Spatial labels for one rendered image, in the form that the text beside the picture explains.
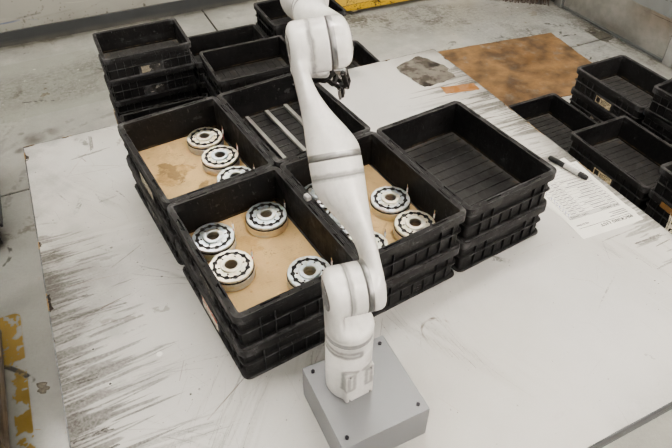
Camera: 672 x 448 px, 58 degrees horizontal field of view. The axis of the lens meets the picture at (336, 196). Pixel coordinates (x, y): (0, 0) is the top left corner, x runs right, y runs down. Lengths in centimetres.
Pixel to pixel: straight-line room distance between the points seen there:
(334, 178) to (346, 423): 50
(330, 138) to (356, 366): 44
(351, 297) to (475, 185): 77
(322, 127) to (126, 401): 77
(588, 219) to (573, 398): 60
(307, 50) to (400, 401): 70
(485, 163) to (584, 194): 34
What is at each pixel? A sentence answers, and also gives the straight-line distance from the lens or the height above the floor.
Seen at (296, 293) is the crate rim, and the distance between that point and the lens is 126.
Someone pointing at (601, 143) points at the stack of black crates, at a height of 38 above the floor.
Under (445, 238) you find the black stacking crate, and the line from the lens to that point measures 147.
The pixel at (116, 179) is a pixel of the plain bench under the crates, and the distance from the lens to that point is 200.
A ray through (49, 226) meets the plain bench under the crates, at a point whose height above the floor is 70.
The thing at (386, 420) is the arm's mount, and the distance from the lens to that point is 126.
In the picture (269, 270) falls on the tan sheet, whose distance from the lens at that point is 144.
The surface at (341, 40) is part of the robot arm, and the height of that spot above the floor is 143.
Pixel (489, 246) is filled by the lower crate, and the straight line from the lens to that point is 165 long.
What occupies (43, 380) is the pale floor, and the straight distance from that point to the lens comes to 246.
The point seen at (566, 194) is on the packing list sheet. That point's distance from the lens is 195.
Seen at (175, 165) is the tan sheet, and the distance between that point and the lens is 178.
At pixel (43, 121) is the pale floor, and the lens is 377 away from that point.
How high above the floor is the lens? 189
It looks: 41 degrees down
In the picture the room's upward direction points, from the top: straight up
